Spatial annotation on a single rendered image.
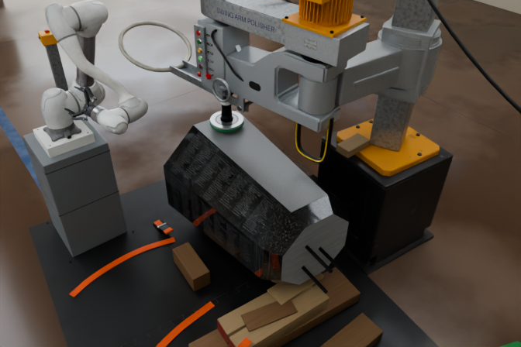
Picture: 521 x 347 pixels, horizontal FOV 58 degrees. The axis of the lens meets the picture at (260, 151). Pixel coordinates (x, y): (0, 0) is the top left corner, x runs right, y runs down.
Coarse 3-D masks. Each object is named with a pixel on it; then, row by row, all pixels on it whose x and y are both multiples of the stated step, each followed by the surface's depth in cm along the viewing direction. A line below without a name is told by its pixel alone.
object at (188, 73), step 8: (192, 64) 307; (176, 72) 303; (184, 72) 298; (192, 72) 308; (192, 80) 295; (200, 80) 291; (224, 96) 279; (232, 96) 277; (232, 104) 279; (248, 104) 271
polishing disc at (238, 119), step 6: (216, 114) 304; (234, 114) 304; (240, 114) 304; (210, 120) 298; (216, 120) 298; (234, 120) 298; (240, 120) 299; (216, 126) 292; (222, 126) 292; (228, 126) 293; (234, 126) 293
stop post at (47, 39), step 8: (40, 32) 358; (40, 40) 360; (48, 40) 356; (56, 40) 359; (48, 48) 361; (56, 48) 364; (48, 56) 366; (56, 56) 367; (56, 64) 370; (56, 72) 373; (56, 80) 377; (64, 80) 380; (64, 88) 384
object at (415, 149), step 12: (372, 120) 320; (348, 132) 308; (360, 132) 308; (408, 132) 309; (408, 144) 298; (420, 144) 298; (432, 144) 299; (360, 156) 291; (372, 156) 287; (384, 156) 287; (396, 156) 287; (408, 156) 288; (420, 156) 288; (432, 156) 293; (384, 168) 278; (396, 168) 278
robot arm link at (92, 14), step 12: (84, 12) 241; (96, 12) 246; (84, 24) 243; (96, 24) 249; (84, 36) 253; (84, 48) 260; (72, 84) 283; (84, 84) 280; (96, 84) 287; (84, 96) 283; (96, 96) 289
